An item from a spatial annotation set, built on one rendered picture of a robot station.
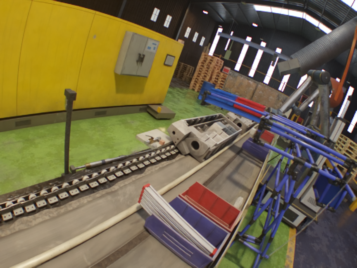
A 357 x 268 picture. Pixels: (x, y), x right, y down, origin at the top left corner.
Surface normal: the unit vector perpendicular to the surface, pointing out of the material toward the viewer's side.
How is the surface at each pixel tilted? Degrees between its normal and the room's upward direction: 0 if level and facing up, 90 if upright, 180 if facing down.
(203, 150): 90
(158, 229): 92
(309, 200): 90
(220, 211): 88
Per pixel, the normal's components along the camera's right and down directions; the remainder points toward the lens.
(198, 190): -0.54, 0.12
